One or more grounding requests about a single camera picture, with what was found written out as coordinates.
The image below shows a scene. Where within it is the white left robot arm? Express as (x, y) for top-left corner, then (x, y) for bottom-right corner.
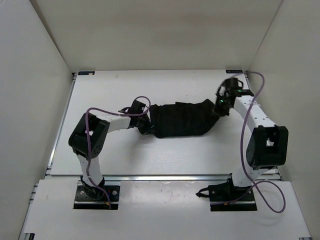
(68, 113), (155, 201)

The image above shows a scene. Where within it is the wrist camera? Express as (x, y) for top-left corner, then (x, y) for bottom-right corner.
(127, 100), (146, 115)
(221, 77), (244, 94)

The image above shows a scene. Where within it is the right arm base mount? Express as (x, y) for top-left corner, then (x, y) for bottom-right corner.
(195, 178), (258, 212)

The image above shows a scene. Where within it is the left corner label sticker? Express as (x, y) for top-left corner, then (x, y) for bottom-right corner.
(77, 71), (95, 76)

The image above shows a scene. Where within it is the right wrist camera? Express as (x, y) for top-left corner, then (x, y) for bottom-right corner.
(221, 77), (244, 94)

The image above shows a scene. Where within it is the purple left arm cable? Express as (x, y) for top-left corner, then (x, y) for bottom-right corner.
(84, 96), (152, 208)

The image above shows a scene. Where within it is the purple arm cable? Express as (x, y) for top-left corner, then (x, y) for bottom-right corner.
(209, 71), (287, 214)
(84, 96), (152, 208)

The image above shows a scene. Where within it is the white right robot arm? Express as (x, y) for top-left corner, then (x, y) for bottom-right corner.
(211, 89), (289, 200)

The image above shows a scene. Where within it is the aluminium front table rail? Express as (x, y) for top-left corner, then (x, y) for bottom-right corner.
(103, 173), (285, 182)

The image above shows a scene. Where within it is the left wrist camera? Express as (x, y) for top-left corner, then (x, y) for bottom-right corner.
(127, 100), (146, 115)

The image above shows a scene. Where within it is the aluminium table rail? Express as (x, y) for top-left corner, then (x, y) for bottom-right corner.
(103, 173), (285, 182)
(44, 72), (78, 176)

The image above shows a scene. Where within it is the black pleated skirt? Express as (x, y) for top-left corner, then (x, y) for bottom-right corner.
(149, 99), (219, 138)

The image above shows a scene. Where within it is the aluminium left table rail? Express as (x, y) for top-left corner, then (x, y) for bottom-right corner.
(44, 72), (78, 176)

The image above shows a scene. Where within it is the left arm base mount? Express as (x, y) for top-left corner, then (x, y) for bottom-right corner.
(73, 180), (121, 210)

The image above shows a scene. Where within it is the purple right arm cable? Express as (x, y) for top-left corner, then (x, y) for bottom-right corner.
(209, 71), (287, 214)

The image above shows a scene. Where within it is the corner label sticker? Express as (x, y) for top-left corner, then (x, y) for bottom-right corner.
(77, 71), (95, 76)
(225, 69), (243, 74)

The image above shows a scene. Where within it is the right corner label sticker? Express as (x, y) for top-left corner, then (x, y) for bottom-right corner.
(225, 69), (243, 74)

